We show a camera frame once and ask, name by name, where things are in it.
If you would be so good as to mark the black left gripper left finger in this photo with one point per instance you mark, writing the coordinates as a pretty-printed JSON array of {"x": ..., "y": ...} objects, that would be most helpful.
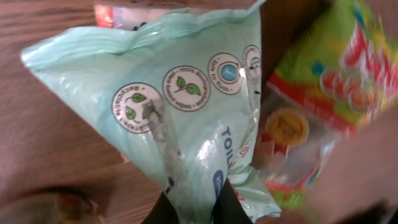
[{"x": 162, "y": 212}]

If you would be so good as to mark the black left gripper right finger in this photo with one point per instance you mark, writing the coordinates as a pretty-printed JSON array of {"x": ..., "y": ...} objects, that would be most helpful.
[{"x": 227, "y": 209}]

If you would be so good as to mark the mint green wipes pack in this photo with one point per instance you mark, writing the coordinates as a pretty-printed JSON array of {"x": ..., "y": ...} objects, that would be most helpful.
[{"x": 180, "y": 98}]

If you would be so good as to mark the Haribo gummy worms bag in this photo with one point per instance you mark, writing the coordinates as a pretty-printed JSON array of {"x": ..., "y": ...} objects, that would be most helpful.
[{"x": 337, "y": 77}]

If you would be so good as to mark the red white small carton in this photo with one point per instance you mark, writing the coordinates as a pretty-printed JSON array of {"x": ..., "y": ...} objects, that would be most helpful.
[{"x": 131, "y": 15}]

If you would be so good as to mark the grey plastic mesh basket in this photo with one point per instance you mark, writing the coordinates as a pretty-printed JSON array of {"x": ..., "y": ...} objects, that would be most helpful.
[{"x": 360, "y": 173}]

